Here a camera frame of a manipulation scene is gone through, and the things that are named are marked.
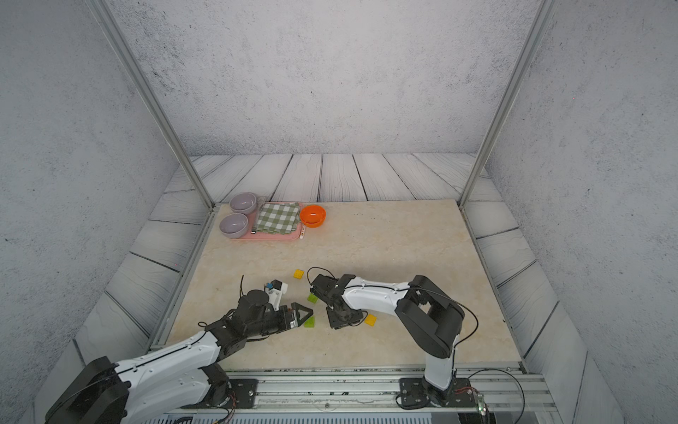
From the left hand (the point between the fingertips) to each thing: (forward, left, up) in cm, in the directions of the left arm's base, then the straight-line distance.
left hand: (309, 318), depth 79 cm
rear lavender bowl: (+55, +33, -4) cm, 64 cm away
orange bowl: (+45, +2, -4) cm, 46 cm away
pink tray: (+39, +27, -8) cm, 48 cm away
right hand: (+1, -10, -7) cm, 13 cm away
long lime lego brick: (+10, 0, -7) cm, 12 cm away
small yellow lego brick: (+20, +6, -8) cm, 22 cm away
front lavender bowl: (+41, +34, -4) cm, 54 cm away
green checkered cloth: (+47, +17, -6) cm, 50 cm away
